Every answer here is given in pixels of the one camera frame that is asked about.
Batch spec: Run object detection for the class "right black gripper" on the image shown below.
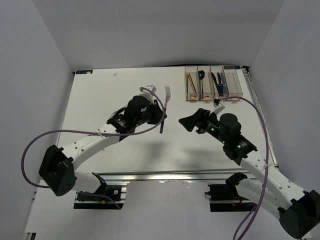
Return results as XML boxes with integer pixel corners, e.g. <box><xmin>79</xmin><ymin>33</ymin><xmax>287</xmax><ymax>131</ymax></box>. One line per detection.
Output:
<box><xmin>178</xmin><ymin>108</ymin><xmax>228</xmax><ymax>145</ymax></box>

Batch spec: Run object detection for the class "green handled fork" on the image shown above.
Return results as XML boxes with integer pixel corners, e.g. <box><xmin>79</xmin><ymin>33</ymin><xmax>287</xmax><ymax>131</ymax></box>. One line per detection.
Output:
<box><xmin>159</xmin><ymin>86</ymin><xmax>171</xmax><ymax>134</ymax></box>

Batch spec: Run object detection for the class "orange chopstick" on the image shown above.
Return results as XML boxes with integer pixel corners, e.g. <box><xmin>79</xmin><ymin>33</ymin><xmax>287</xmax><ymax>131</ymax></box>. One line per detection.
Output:
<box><xmin>189</xmin><ymin>73</ymin><xmax>197</xmax><ymax>94</ymax></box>
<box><xmin>185</xmin><ymin>73</ymin><xmax>190</xmax><ymax>98</ymax></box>

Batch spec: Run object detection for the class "black knife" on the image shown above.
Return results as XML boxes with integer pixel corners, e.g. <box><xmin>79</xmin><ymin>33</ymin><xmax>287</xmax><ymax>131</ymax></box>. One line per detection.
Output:
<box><xmin>211</xmin><ymin>72</ymin><xmax>223</xmax><ymax>96</ymax></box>

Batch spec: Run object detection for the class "blue knife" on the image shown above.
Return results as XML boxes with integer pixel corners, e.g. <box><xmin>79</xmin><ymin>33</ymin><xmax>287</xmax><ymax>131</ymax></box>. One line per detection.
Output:
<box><xmin>217</xmin><ymin>72</ymin><xmax>224</xmax><ymax>97</ymax></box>

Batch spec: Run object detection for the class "black spoon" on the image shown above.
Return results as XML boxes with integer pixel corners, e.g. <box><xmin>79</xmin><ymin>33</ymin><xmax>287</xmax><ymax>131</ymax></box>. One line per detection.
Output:
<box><xmin>198</xmin><ymin>70</ymin><xmax>205</xmax><ymax>95</ymax></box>

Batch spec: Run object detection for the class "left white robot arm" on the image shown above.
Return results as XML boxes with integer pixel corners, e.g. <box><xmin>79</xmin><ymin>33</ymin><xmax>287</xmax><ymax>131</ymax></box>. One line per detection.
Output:
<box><xmin>39</xmin><ymin>95</ymin><xmax>163</xmax><ymax>200</ymax></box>

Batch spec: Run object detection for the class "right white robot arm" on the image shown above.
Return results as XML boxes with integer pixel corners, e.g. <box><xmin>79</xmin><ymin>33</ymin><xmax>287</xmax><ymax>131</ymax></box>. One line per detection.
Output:
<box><xmin>179</xmin><ymin>108</ymin><xmax>320</xmax><ymax>240</ymax></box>

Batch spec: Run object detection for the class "clear container compartment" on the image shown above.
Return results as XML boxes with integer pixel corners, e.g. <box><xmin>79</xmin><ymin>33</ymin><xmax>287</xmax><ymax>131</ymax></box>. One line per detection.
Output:
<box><xmin>210</xmin><ymin>65</ymin><xmax>229</xmax><ymax>98</ymax></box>
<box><xmin>197</xmin><ymin>65</ymin><xmax>215</xmax><ymax>102</ymax></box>
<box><xmin>184</xmin><ymin>65</ymin><xmax>200</xmax><ymax>101</ymax></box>
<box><xmin>224</xmin><ymin>69</ymin><xmax>243</xmax><ymax>102</ymax></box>

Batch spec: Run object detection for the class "right blue label sticker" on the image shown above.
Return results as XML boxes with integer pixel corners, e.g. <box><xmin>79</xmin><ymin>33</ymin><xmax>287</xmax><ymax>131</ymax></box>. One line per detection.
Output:
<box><xmin>223</xmin><ymin>65</ymin><xmax>241</xmax><ymax>70</ymax></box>

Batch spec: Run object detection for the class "blue label sticker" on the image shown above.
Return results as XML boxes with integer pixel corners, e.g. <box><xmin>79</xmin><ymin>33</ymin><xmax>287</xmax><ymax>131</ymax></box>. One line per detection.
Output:
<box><xmin>223</xmin><ymin>65</ymin><xmax>241</xmax><ymax>70</ymax></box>
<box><xmin>75</xmin><ymin>69</ymin><xmax>93</xmax><ymax>75</ymax></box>

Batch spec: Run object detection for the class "left blue label sticker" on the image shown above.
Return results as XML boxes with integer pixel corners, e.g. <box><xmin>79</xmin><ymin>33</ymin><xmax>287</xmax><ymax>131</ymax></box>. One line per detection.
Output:
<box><xmin>75</xmin><ymin>69</ymin><xmax>93</xmax><ymax>75</ymax></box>

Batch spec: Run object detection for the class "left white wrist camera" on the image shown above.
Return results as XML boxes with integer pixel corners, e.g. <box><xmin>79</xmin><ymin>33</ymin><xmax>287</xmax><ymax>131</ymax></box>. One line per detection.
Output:
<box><xmin>139</xmin><ymin>85</ymin><xmax>157</xmax><ymax>104</ymax></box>

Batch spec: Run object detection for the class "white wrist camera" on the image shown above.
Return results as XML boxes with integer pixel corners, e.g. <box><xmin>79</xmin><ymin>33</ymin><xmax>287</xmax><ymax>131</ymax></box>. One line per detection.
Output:
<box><xmin>139</xmin><ymin>85</ymin><xmax>157</xmax><ymax>104</ymax></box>
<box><xmin>212</xmin><ymin>98</ymin><xmax>225</xmax><ymax>115</ymax></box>

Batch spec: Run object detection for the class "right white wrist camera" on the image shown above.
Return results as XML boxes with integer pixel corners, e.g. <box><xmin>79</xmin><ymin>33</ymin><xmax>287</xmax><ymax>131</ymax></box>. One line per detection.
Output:
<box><xmin>212</xmin><ymin>98</ymin><xmax>225</xmax><ymax>115</ymax></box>

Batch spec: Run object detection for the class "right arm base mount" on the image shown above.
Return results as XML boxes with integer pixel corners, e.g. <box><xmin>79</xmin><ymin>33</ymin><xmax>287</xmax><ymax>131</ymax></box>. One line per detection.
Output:
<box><xmin>204</xmin><ymin>172</ymin><xmax>256</xmax><ymax>213</ymax></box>

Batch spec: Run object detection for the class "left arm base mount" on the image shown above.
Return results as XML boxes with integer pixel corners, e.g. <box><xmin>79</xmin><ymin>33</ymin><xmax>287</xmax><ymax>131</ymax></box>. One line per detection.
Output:
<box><xmin>73</xmin><ymin>181</ymin><xmax>128</xmax><ymax>210</ymax></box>

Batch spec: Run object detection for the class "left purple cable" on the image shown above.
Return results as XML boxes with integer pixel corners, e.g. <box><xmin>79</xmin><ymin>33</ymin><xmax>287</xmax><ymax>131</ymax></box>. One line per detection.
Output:
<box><xmin>21</xmin><ymin>86</ymin><xmax>168</xmax><ymax>210</ymax></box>

